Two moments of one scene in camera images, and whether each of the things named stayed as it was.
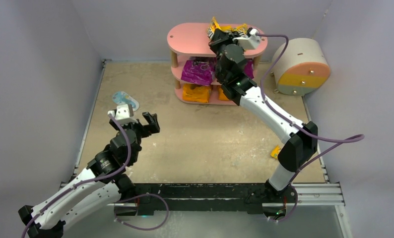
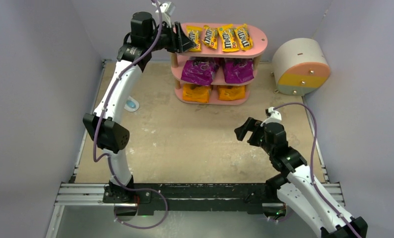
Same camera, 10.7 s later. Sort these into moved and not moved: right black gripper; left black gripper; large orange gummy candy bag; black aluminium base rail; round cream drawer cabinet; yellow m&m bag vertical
Moved: right black gripper; yellow m&m bag vertical; left black gripper
Not moved: large orange gummy candy bag; round cream drawer cabinet; black aluminium base rail
